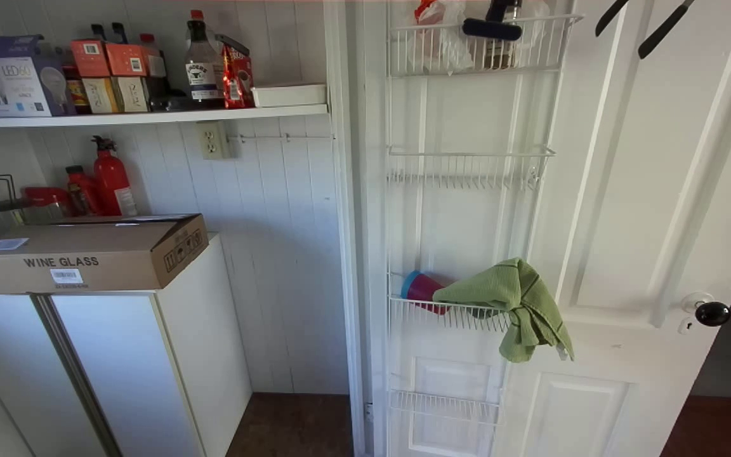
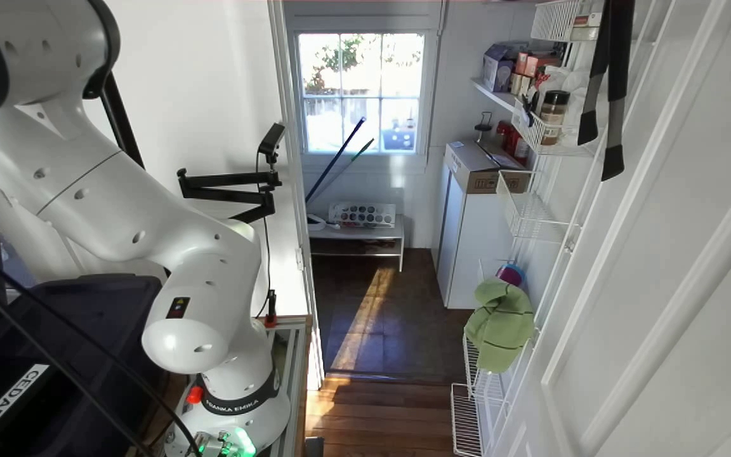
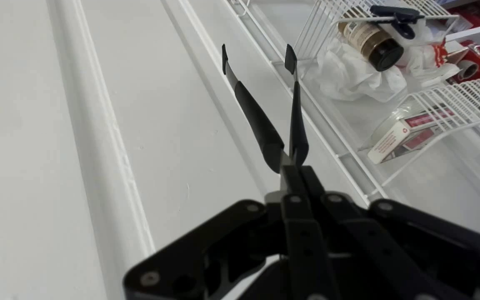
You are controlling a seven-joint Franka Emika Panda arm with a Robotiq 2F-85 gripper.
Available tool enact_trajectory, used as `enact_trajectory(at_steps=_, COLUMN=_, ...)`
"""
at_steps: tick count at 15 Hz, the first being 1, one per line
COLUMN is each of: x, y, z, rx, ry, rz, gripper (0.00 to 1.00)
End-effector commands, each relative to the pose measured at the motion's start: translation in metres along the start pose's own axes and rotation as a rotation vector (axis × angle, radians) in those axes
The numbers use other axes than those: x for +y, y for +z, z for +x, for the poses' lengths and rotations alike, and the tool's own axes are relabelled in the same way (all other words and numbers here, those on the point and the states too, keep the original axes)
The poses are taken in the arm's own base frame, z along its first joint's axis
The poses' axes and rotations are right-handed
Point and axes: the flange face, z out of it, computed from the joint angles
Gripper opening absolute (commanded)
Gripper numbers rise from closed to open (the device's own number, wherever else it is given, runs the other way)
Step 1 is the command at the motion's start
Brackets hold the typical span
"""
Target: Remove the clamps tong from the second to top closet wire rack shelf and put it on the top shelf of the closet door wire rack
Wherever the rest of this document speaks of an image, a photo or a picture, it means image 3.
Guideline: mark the white red box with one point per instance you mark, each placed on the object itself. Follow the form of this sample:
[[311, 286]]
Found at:
[[401, 135]]

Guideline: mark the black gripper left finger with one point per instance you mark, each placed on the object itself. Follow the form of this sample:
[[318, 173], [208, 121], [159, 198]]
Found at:
[[208, 250]]

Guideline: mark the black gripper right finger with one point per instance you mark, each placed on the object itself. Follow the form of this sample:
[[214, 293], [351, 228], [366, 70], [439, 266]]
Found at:
[[418, 250]]

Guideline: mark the white plastic bag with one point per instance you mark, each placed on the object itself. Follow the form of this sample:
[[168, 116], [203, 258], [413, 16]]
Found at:
[[346, 76]]

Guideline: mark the brown jar black lid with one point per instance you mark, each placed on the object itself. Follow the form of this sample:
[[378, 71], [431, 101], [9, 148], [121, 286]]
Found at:
[[374, 46]]

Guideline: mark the black clip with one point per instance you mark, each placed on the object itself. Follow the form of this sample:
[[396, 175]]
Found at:
[[396, 13]]

